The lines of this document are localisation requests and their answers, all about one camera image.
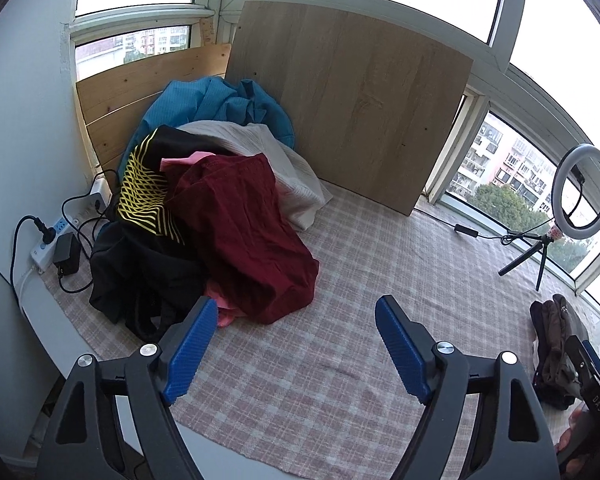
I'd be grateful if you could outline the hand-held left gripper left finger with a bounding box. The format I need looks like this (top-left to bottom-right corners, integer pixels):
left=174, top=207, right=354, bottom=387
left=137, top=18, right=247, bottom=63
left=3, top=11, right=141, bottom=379
left=36, top=296, right=219, bottom=480

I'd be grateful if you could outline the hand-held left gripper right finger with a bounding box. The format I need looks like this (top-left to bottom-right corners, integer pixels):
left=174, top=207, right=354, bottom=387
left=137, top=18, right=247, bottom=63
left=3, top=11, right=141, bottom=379
left=375, top=295, right=561, bottom=480

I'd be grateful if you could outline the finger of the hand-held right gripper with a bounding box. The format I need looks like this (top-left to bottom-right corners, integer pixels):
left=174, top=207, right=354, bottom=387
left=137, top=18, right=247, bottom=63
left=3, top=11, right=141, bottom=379
left=566, top=335, right=600, bottom=397

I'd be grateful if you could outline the white ribbed knit sweater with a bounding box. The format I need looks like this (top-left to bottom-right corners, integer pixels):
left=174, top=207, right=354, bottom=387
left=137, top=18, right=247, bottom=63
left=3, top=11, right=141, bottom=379
left=180, top=120, right=333, bottom=233

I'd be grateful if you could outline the person's right hand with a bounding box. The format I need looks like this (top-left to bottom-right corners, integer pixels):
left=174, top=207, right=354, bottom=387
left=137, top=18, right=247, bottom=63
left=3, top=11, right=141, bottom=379
left=555, top=406, right=595, bottom=480

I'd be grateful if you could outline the brown folded garment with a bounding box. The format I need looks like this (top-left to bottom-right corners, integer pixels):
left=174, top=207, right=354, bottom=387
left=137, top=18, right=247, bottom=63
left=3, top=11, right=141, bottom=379
left=540, top=294, right=590, bottom=386

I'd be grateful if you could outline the pink garment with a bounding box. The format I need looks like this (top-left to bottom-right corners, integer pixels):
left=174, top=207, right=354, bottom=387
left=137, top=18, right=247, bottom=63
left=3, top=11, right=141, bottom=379
left=160, top=151, right=246, bottom=329

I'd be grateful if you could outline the black folded garment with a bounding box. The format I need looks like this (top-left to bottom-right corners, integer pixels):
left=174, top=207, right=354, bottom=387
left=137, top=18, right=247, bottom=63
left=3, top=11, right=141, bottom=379
left=529, top=300, right=583, bottom=411

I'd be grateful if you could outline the pink plaid blanket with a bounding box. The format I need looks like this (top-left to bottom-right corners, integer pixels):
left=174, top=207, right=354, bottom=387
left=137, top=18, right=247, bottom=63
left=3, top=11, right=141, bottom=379
left=42, top=180, right=600, bottom=478

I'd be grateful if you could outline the dark red garment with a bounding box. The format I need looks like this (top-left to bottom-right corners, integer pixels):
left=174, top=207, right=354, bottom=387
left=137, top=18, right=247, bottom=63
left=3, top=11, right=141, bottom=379
left=165, top=154, right=321, bottom=325

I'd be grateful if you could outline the black power adapter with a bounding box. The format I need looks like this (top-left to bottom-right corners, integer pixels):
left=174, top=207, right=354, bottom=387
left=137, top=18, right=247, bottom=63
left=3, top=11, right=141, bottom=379
left=54, top=234, right=82, bottom=277

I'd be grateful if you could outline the black garment with yellow print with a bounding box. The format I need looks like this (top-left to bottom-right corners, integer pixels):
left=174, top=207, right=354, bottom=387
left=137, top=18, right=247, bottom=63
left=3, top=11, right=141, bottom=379
left=115, top=125, right=206, bottom=247

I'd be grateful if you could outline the small white power strip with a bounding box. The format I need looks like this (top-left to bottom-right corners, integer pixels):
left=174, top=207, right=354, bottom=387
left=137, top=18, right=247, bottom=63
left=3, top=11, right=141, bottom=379
left=89, top=179, right=112, bottom=213

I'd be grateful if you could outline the blue garment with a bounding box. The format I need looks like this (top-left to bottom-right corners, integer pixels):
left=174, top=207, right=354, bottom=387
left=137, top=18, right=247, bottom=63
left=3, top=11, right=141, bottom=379
left=117, top=77, right=296, bottom=181

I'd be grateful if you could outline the grey-brown laminate board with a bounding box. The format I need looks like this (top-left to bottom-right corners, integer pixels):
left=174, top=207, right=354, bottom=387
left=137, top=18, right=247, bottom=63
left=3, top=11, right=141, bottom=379
left=225, top=0, right=475, bottom=217

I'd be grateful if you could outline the light pine wood board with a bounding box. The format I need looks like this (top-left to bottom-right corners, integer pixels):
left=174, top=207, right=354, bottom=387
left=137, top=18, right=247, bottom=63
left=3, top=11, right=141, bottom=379
left=76, top=17, right=232, bottom=181

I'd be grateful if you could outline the black ring light cable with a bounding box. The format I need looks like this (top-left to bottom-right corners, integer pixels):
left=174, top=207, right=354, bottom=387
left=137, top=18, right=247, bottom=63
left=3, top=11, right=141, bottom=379
left=420, top=207, right=556, bottom=247

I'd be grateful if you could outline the black charger cable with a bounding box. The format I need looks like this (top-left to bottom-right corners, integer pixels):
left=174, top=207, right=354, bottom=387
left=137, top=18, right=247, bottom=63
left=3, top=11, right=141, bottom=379
left=57, top=170, right=121, bottom=295

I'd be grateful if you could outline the white ring light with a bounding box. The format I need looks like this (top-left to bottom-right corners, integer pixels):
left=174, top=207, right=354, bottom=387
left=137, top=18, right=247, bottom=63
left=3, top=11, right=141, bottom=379
left=552, top=144, right=600, bottom=241

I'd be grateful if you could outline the black plug cable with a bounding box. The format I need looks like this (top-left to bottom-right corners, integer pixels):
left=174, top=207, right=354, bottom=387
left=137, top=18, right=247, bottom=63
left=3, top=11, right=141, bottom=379
left=10, top=215, right=56, bottom=311

